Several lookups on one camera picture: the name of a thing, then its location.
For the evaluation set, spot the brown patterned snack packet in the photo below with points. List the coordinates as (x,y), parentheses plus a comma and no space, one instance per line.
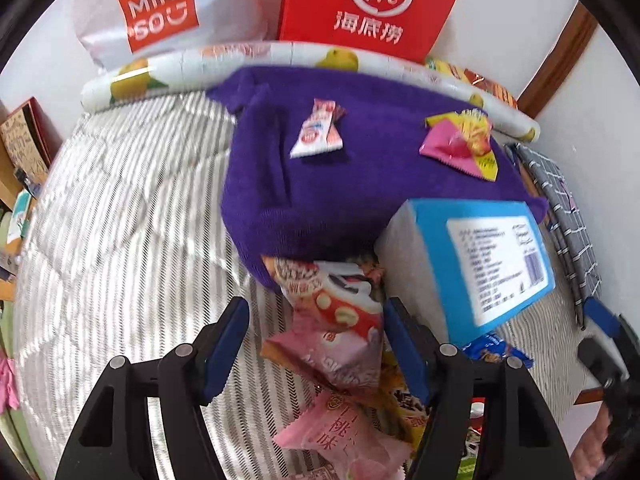
(295,277)

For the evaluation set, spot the purple towel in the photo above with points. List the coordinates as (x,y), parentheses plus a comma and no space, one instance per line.
(360,185)

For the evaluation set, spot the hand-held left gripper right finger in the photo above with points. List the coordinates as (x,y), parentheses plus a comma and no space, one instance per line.
(405,355)

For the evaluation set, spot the yellow pink fries snack packet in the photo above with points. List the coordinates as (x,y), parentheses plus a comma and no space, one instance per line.
(465,135)

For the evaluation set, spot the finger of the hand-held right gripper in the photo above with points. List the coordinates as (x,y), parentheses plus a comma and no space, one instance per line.
(602,360)
(602,317)

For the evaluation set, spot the grey checked cloth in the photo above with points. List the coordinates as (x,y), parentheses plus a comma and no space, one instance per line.
(570,225)

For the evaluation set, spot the wooden door frame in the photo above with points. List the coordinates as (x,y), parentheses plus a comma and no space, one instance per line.
(560,55)

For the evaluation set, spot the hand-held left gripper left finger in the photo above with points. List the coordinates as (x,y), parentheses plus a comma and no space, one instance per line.
(225,355)

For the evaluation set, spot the rolled fruit print mat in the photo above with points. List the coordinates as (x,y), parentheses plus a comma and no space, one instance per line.
(190,62)

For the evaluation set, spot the red white snack packet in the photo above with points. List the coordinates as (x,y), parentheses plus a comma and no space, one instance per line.
(345,310)

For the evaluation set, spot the person's right hand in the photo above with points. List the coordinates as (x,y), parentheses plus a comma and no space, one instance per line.
(592,445)

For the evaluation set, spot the red paper bag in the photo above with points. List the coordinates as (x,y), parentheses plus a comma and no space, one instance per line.
(310,10)

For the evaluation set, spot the blue tissue pack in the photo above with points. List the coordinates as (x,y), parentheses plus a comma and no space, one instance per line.
(440,240)

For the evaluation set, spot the white pink candy packet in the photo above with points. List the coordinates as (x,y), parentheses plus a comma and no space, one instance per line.
(315,135)

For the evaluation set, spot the orange snack packet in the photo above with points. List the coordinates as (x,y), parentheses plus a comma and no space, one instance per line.
(492,91)

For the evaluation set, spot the blue snack packet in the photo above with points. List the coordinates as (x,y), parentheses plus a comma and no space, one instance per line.
(492,347)

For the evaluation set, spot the pink cloth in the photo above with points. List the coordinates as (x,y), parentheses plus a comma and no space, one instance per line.
(7,385)

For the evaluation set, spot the pink patterned snack packet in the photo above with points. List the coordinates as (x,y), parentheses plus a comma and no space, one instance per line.
(340,440)

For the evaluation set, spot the brown cardboard box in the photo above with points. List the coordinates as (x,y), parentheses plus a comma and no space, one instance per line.
(20,145)

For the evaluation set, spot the white shopping bag orange logo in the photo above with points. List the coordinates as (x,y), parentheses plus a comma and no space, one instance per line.
(215,0)

